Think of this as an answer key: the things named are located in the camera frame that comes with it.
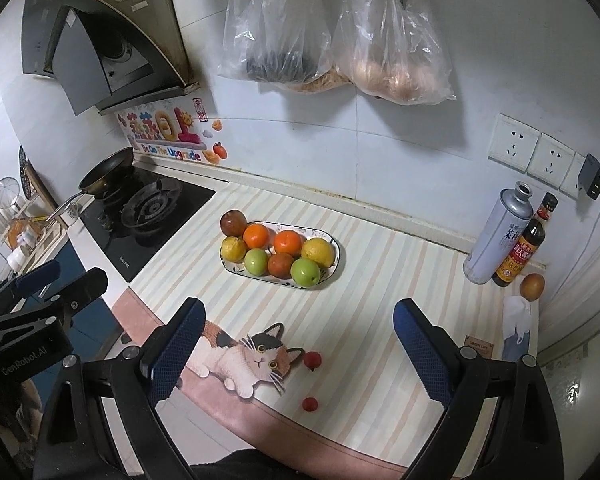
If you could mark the dark red apple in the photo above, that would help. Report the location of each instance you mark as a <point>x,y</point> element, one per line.
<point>233,223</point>

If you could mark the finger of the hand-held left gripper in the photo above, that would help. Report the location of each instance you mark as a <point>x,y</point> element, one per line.
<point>87,282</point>
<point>37,275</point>

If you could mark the wooden framed board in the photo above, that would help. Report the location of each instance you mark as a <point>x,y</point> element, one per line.
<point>26,175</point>

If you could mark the black range hood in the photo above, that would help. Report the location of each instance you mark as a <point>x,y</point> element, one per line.
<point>80,60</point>

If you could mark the oval floral ceramic plate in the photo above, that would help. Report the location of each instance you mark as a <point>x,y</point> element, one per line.
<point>331,269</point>

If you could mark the dish rack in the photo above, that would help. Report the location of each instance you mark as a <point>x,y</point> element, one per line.
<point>25,232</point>

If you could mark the white crumpled tissue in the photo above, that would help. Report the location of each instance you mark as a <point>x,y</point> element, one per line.
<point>516,315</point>

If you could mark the small yellow pear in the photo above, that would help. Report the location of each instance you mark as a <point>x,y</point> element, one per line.
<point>233,248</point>

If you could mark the blue tissue pack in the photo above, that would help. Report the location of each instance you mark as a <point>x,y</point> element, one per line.
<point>525,347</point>

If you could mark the plastic bag with dark contents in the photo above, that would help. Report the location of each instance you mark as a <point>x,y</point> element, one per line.
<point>275,45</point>

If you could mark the dark sauce bottle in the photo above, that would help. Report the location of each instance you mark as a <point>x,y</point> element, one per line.
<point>525,255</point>

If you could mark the red cherry tomato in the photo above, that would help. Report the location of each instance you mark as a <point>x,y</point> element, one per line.
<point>312,359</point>
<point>310,403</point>

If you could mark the small brown card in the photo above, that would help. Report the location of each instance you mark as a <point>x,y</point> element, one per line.
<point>477,352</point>

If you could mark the striped table cloth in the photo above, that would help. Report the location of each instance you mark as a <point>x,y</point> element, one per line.
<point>380,285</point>

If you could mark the orange mandarin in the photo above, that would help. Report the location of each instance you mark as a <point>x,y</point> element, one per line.
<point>287,241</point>
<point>256,236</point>

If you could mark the green apple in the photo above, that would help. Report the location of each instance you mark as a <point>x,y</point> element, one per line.
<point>305,271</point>
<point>256,261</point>

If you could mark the white mug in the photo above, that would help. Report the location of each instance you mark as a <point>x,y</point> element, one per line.
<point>70,215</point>

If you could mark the person's dark clothing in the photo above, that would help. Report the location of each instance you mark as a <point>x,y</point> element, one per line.
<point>280,467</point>

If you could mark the grey metal can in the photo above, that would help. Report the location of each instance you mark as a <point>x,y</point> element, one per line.
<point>497,245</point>

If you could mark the yellow lemon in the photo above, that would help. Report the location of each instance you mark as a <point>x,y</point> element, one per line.
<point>318,252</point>

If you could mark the red-brown round fruit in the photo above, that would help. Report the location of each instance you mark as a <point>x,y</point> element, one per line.
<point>281,265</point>

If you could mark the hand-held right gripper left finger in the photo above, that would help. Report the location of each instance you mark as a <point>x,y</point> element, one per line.
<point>175,350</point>

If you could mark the white round strainer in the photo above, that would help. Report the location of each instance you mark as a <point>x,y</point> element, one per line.
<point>7,194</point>

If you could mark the plastic bag with pale produce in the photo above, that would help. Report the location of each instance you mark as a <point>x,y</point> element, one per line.
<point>395,60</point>

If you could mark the black gas stove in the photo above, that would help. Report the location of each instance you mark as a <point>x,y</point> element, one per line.
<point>175,220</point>

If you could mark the black frying pan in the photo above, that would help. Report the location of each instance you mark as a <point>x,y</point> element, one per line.
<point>107,170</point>

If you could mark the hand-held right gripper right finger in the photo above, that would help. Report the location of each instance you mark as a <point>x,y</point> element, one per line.
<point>425,355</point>

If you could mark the colourful wall sticker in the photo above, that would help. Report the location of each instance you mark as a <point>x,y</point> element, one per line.
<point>165,130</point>

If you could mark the black plug charger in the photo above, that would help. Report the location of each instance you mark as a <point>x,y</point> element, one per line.
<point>592,177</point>

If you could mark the brown onion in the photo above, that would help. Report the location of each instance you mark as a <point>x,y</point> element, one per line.
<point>532,286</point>

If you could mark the white wall socket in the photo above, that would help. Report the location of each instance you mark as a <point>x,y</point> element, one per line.
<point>512,142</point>
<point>550,157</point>
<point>570,180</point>

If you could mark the blue kitchen cabinet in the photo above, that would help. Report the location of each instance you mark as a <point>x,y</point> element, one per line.
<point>94,329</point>

